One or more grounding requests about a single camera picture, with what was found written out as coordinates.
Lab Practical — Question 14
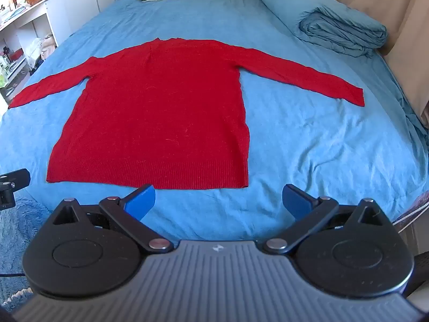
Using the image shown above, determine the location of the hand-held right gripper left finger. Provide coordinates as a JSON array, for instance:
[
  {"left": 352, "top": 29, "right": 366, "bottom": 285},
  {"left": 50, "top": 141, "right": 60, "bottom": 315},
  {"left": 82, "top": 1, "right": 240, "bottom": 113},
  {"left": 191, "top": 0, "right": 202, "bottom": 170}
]
[{"left": 50, "top": 184, "right": 174, "bottom": 253}]

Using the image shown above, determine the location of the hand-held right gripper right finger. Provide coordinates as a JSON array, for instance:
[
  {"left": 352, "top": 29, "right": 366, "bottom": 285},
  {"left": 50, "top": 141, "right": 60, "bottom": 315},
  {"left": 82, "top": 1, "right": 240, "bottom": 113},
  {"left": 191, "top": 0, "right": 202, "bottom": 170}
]
[{"left": 263, "top": 184, "right": 393, "bottom": 255}]

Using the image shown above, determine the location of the red knit sweater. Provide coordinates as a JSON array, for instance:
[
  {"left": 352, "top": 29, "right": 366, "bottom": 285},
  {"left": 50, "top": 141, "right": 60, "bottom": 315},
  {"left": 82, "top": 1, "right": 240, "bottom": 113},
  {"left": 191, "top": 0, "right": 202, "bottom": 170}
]
[{"left": 7, "top": 38, "right": 365, "bottom": 190}]

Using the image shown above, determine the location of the blue fluffy rug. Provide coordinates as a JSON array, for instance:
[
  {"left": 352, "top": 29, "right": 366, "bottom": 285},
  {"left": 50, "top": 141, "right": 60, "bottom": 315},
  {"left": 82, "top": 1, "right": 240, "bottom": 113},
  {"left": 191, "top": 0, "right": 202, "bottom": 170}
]
[{"left": 0, "top": 193, "right": 54, "bottom": 304}]

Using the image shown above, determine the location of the bed with blue sheet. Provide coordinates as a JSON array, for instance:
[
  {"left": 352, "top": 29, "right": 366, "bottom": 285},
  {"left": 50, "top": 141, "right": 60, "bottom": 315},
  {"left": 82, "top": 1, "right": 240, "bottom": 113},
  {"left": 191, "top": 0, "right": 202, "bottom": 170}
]
[{"left": 0, "top": 0, "right": 429, "bottom": 239}]

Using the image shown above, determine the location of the white shelf unit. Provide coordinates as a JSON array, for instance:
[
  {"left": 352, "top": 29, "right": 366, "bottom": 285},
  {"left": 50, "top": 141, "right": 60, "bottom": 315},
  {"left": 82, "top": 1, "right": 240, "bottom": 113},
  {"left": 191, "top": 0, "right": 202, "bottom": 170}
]
[{"left": 0, "top": 0, "right": 62, "bottom": 106}]

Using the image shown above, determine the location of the folded blue duvet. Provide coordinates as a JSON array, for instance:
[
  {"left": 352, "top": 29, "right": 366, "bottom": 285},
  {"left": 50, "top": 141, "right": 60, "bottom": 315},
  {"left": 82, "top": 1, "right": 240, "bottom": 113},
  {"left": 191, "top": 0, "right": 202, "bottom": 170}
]
[{"left": 242, "top": 0, "right": 389, "bottom": 58}]

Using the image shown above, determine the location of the beige curtain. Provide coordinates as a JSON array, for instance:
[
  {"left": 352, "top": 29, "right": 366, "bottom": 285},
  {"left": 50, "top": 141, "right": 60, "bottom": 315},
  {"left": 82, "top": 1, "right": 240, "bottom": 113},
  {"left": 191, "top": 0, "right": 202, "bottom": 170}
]
[{"left": 322, "top": 0, "right": 429, "bottom": 121}]

